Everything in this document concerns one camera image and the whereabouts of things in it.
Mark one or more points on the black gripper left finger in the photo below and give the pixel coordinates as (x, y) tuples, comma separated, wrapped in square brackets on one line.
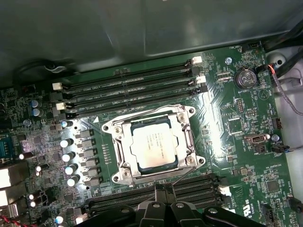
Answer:
[(151, 215)]

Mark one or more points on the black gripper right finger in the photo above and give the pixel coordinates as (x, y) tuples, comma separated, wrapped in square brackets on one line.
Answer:
[(184, 216)]

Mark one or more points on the silver topped CPU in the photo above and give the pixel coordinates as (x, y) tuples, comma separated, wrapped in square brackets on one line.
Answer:
[(154, 146)]

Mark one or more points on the RAM slot white clips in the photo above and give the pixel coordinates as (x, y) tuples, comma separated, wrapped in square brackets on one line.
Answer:
[(130, 75), (130, 94), (198, 189)]

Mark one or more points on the RAM slot black clips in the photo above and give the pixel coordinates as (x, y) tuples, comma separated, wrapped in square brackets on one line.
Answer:
[(130, 84), (198, 180), (130, 104)]

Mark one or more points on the CPU socket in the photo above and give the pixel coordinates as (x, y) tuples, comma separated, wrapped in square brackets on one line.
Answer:
[(125, 172)]

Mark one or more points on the green motherboard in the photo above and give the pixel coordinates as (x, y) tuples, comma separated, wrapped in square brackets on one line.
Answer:
[(213, 113)]

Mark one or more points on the silver port block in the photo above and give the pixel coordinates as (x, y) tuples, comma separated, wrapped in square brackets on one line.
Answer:
[(11, 175)]

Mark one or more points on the round coin battery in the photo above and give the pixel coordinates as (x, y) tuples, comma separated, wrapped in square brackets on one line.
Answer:
[(246, 78)]

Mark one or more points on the black PC case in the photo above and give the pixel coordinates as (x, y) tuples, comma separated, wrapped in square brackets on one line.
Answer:
[(94, 28)]

